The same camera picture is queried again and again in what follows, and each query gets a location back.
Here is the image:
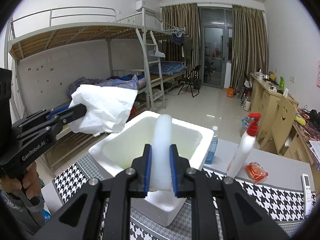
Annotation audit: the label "orange container on floor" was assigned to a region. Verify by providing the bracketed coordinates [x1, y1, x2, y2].
[227, 87, 234, 98]

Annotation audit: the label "white tissue paper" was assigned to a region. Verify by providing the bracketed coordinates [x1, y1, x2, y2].
[68, 85, 138, 137]

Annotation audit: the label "wooden desk row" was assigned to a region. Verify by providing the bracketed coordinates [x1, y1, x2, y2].
[250, 74, 319, 170]

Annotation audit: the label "black folding chair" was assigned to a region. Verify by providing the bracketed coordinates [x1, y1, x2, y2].
[178, 65, 201, 98]

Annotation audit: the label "white remote control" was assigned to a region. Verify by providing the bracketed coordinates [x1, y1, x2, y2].
[301, 174, 313, 217]

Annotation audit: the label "white pump bottle red cap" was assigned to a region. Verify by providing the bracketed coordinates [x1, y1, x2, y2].
[226, 113, 261, 178]

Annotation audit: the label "anime girl poster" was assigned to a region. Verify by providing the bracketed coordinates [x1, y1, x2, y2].
[316, 65, 320, 87]

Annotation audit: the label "white air conditioner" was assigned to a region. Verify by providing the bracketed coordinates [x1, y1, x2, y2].
[136, 0, 160, 14]

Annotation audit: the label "white foam strip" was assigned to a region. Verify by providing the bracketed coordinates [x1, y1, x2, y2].
[150, 114, 172, 191]

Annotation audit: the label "right brown curtain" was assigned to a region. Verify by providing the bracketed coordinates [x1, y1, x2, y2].
[231, 5, 268, 88]

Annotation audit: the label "blue spray bottle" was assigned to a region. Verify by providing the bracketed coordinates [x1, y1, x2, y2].
[204, 126, 218, 165]

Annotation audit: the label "blue plaid quilt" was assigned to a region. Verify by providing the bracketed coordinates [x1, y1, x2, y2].
[67, 74, 146, 97]

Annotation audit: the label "left brown curtain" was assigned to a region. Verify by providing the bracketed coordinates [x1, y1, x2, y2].
[162, 3, 201, 75]

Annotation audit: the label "green bottle on desk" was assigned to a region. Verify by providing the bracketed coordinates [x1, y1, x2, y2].
[279, 76, 284, 90]

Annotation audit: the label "black headphones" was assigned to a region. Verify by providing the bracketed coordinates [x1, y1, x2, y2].
[309, 109, 320, 125]

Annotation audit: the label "metal bunk bed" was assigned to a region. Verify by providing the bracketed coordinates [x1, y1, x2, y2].
[6, 6, 188, 170]

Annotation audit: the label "brown curtain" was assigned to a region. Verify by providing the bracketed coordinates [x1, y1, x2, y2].
[231, 5, 268, 88]
[162, 3, 201, 75]

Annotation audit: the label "person's left hand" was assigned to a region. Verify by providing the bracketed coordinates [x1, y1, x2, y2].
[1, 161, 41, 199]

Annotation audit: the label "wooden smiley chair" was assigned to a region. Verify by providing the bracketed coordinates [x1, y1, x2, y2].
[260, 96, 296, 154]

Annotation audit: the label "white styrofoam box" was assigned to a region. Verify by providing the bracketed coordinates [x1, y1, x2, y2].
[88, 111, 214, 226]

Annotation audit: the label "glass balcony door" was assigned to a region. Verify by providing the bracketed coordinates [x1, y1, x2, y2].
[199, 7, 233, 88]

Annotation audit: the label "red snack packet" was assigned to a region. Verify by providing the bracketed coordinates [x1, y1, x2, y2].
[245, 162, 268, 183]

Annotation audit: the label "houndstooth table mat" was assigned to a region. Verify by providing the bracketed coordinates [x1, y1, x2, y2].
[51, 153, 318, 240]

